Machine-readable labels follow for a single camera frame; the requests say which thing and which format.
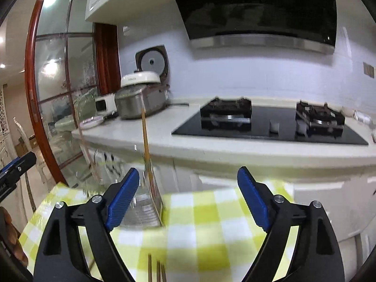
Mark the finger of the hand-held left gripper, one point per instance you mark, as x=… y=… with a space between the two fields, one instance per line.
x=25 y=160

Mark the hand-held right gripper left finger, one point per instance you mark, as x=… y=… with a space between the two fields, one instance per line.
x=123 y=199

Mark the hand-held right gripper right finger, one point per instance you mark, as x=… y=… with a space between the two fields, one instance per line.
x=253 y=199

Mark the person's left hand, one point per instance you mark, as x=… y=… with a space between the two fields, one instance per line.
x=11 y=241

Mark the white dining chair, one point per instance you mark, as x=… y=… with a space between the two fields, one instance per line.
x=22 y=135

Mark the white sideboard cabinet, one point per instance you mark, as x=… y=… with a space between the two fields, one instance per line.
x=3 y=123

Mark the yellow checkered tablecloth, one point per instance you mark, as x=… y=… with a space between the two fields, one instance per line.
x=205 y=226

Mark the black glass cooktop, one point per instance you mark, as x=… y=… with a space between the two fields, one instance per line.
x=235 y=136

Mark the white plate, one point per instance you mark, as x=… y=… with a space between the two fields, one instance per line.
x=91 y=122

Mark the grey stove knob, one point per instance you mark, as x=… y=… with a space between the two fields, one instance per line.
x=301 y=128
x=274 y=126

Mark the black gas burner grate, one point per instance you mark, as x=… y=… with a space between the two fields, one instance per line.
x=226 y=114
x=320 y=117

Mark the red wooden glass door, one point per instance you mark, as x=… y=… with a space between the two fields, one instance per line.
x=30 y=64

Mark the silver rice cooker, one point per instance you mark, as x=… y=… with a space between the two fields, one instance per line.
x=138 y=102

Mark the white small appliance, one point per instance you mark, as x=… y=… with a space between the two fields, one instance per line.
x=105 y=102

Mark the white dish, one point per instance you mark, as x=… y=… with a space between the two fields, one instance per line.
x=362 y=116

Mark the black range hood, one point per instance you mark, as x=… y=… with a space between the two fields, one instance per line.
x=249 y=6

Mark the wall outlet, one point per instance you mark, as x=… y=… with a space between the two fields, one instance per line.
x=369 y=70

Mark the white wall cabinet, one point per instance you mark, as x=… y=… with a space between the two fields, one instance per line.
x=100 y=3

